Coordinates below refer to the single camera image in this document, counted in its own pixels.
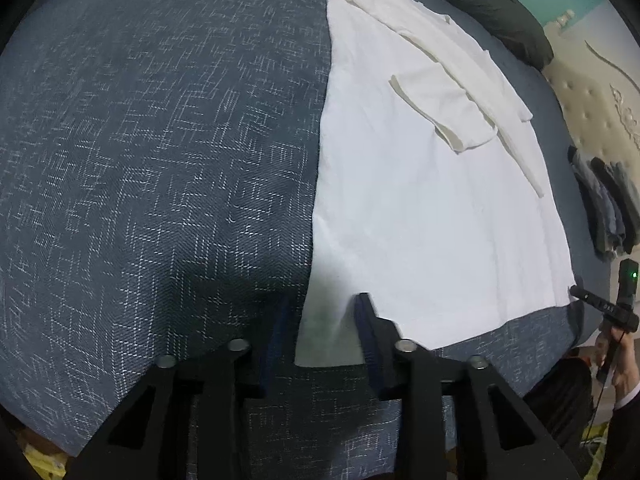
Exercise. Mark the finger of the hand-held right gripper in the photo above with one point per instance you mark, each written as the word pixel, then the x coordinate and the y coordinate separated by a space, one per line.
pixel 587 297

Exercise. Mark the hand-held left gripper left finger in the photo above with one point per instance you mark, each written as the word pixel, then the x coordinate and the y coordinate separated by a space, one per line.
pixel 274 350

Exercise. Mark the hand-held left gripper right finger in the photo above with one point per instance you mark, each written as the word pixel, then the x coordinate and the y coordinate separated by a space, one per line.
pixel 370 355

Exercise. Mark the white long-sleeved shirt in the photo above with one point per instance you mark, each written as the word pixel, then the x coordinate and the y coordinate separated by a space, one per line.
pixel 425 210

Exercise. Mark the person's right forearm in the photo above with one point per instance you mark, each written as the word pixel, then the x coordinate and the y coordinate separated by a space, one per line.
pixel 625 435

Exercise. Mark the stack of folded dark clothes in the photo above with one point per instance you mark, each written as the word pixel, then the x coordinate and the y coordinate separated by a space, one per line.
pixel 600 200

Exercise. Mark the person's right hand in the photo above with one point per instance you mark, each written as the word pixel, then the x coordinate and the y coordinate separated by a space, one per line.
pixel 627 365

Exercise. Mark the person's dark clothing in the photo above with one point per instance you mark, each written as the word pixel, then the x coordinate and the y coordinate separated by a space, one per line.
pixel 560 400

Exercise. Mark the yellow green bag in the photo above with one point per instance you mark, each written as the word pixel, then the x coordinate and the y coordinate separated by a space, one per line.
pixel 595 452

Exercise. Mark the cream tufted headboard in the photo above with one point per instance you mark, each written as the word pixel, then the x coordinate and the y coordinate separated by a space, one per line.
pixel 590 90

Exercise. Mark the blue patterned bed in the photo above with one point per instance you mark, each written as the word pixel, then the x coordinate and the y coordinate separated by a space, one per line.
pixel 150 160

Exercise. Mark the dark grey pillow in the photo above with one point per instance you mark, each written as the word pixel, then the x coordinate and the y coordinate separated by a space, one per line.
pixel 500 15

